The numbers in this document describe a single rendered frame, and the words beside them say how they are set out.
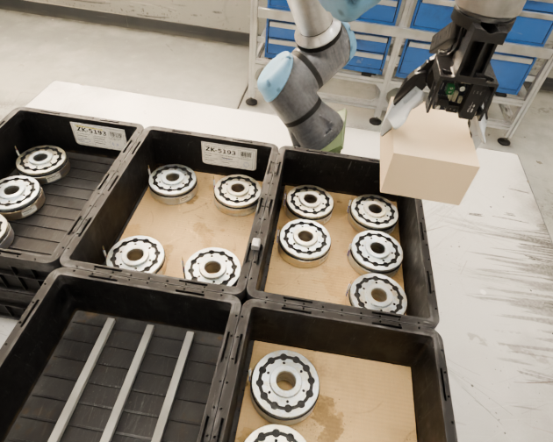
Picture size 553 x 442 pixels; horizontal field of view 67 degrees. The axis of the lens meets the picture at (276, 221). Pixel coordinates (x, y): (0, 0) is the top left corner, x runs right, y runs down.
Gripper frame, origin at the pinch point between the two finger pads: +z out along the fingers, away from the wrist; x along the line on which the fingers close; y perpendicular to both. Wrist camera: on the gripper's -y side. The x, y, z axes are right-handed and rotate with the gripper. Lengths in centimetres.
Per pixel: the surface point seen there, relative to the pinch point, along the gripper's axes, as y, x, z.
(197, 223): 1.6, -38.3, 27.4
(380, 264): 6.4, -1.0, 24.3
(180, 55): -236, -131, 112
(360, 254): 4.7, -4.9, 24.6
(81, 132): -14, -70, 21
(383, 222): -5.1, -0.5, 24.4
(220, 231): 2.7, -33.2, 27.4
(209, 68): -222, -105, 112
